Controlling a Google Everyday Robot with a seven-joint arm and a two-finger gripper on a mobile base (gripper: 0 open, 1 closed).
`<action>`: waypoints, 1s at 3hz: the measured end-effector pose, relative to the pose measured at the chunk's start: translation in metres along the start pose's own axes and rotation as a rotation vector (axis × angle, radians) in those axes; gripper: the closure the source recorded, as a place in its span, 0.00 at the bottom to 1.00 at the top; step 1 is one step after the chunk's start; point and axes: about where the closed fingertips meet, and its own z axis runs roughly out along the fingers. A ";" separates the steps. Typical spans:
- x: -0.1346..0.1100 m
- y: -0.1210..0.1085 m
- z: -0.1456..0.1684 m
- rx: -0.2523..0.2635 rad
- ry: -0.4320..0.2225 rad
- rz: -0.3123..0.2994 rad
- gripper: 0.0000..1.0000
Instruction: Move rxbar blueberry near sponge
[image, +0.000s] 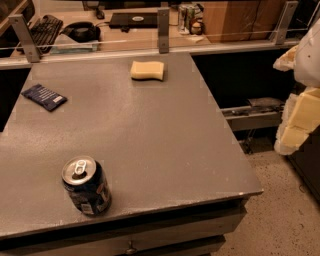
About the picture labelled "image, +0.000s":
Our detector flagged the metal bracket post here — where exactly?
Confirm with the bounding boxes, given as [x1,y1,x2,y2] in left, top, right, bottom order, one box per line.
[272,0,298,45]
[157,7,169,54]
[8,14,41,63]

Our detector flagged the yellow sponge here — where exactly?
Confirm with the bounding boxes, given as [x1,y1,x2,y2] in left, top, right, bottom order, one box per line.
[130,61,164,81]

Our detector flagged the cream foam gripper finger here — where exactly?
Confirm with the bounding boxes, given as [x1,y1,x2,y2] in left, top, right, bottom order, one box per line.
[273,46,298,72]
[274,88,320,155]

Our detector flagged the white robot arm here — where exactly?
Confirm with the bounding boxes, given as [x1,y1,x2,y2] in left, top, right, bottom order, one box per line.
[273,19,320,155]

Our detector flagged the dark blue rxbar wrapper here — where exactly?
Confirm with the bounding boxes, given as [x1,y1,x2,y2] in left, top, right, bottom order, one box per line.
[21,84,67,112]

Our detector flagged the black keyboard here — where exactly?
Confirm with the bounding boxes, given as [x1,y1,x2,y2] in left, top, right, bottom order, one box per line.
[28,15,63,54]

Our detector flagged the right metal bracket post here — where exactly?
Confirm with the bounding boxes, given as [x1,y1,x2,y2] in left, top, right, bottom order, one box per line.
[272,0,298,45]

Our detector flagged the grey drawer with handle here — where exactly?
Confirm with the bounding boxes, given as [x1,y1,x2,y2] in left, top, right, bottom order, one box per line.
[1,204,246,256]

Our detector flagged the black computer mouse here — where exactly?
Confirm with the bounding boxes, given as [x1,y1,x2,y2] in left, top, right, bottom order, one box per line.
[96,8,105,20]

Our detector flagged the dark soda can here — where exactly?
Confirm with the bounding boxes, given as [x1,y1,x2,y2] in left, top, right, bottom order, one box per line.
[61,155,111,215]

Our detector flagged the black headphones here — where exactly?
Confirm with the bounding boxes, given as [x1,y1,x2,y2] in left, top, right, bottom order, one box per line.
[61,22,101,43]

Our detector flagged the left metal bracket post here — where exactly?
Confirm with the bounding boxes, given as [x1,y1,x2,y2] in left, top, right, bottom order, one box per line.
[8,14,41,63]

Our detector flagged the middle metal bracket post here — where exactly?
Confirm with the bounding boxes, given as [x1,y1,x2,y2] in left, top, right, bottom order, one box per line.
[157,7,169,54]

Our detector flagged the small round brown object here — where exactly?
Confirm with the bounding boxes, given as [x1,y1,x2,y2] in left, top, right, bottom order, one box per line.
[191,22,203,35]

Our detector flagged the glass jar on desk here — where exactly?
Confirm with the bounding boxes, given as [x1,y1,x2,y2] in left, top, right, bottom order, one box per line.
[178,5,195,34]

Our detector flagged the black laptop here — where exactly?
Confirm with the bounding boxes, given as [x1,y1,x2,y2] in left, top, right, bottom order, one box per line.
[109,13,157,29]

